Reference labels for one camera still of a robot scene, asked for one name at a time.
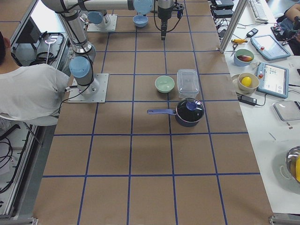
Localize lower teach pendant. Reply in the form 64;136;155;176
256;62;289;99

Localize teach pendant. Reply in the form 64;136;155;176
256;62;289;99
250;35;291;60

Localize scissors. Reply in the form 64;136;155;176
231;43;238;56

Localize person in white shirt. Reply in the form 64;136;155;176
0;36;69;120

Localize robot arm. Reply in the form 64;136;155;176
43;0;184;98
88;0;153;27

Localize grey scale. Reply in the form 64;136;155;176
272;101;300;121

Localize dark blue saucepan with lid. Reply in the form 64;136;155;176
147;97;204;127

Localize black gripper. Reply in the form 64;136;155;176
157;0;183;40

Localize yellow handled tool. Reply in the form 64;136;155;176
231;39;248;44

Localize aluminium frame post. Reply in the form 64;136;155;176
219;0;248;53

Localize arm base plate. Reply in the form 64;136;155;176
67;73;109;104
87;14;118;33

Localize green bowl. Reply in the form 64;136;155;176
154;75;175;93

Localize clear plastic food container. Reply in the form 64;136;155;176
177;69;200;98

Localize upper teach pendant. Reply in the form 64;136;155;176
250;35;291;60

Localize blue bowl with fruit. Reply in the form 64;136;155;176
233;49;254;67

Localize steel bowl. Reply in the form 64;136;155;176
279;146;300;184

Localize white keyboard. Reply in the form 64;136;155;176
248;0;268;23

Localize cream bowl with lemon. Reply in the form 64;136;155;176
237;73;259;94

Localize black power adapter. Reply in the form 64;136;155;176
238;95;257;106

